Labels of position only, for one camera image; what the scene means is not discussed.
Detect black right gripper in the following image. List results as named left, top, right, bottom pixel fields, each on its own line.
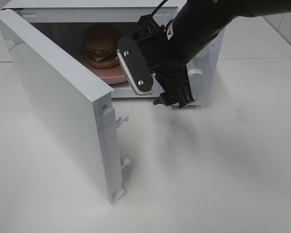
left=117, top=15, right=194, bottom=108

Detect pink round plate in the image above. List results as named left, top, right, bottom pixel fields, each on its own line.
left=73, top=49, right=127, bottom=84

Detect white microwave knob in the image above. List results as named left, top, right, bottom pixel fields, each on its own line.
left=196, top=46, right=209, bottom=58
left=188, top=68, right=204, bottom=86

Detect round white door release button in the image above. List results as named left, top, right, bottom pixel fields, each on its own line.
left=191, top=91, right=198, bottom=101

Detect burger with lettuce and cheese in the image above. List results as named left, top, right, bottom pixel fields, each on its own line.
left=83, top=23, right=122, bottom=69

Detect white microwave door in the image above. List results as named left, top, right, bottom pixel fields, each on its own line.
left=0, top=9, right=129, bottom=202

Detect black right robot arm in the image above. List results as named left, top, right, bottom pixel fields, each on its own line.
left=117, top=0, right=291, bottom=108

